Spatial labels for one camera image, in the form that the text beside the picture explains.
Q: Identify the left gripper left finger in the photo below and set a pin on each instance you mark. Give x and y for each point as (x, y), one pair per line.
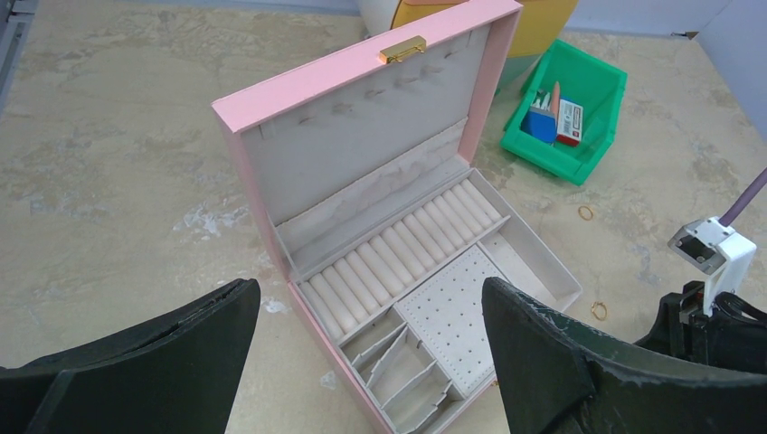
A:
(175, 373)

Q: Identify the brown pencil in bin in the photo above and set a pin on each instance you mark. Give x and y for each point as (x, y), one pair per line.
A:
(555, 100)

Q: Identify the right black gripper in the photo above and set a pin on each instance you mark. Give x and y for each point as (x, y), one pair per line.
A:
(733, 337)

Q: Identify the green plastic bin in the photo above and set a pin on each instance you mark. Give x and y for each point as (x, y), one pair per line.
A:
(592, 83)

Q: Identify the pink jewelry box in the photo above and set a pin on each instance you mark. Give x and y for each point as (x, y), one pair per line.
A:
(358, 170)

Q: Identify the red white small box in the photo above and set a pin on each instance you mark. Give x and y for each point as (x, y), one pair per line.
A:
(569, 123)

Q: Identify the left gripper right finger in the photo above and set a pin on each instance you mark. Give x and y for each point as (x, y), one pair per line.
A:
(559, 375)

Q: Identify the cream orange drawer cabinet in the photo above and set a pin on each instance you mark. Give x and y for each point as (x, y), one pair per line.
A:
(529, 27)

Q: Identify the blue box in bin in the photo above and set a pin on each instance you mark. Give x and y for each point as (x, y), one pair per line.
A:
(540, 124)

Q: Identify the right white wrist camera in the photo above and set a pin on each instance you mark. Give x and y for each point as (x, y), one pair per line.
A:
(720, 252)

